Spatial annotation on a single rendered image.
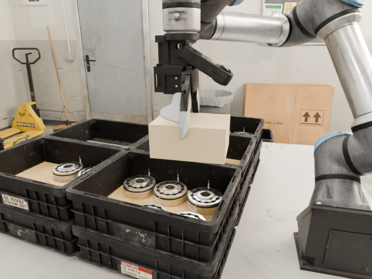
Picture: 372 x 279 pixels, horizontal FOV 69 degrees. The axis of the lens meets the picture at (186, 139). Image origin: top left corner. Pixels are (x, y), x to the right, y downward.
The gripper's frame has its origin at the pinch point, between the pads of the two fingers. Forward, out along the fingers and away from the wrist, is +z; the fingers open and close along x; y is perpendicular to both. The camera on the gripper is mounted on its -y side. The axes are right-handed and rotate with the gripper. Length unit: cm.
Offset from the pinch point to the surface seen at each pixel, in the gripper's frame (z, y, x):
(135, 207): 16.7, 11.3, 8.3
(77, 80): 34, 240, -314
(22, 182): 17.0, 46.0, 2.9
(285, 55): -2, -55, -314
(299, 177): 40, -37, -63
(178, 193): 23.9, 6.4, -11.4
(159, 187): 23.8, 12.9, -13.5
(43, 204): 23.6, 41.4, 2.5
